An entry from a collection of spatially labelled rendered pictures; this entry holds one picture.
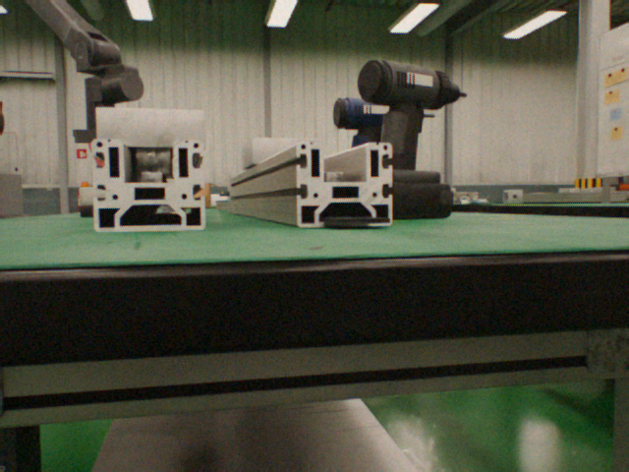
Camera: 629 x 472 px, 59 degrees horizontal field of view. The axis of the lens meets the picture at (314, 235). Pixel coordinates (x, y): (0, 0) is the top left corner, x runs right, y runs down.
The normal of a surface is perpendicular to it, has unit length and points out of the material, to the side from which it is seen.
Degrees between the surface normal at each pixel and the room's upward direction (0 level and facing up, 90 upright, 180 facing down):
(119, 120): 90
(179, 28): 90
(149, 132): 90
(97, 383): 90
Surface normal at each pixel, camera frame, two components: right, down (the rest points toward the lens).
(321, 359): 0.19, 0.06
